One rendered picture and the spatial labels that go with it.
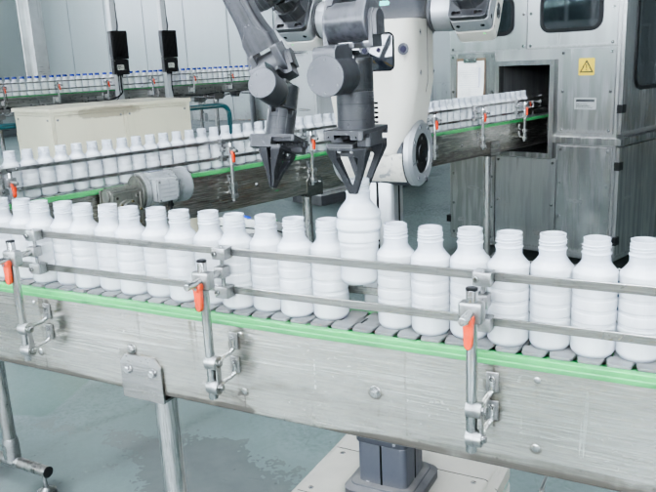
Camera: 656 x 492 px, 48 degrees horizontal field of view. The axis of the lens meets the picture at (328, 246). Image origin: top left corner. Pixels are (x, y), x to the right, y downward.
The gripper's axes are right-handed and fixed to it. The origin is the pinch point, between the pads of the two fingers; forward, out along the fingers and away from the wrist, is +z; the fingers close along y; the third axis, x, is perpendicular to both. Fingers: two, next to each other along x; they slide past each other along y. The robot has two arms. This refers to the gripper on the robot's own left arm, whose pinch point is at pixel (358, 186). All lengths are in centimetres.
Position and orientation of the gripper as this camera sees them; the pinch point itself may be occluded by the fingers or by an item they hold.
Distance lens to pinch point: 115.1
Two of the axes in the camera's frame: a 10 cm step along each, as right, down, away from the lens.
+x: -8.9, -0.7, 4.5
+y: 4.6, -2.5, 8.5
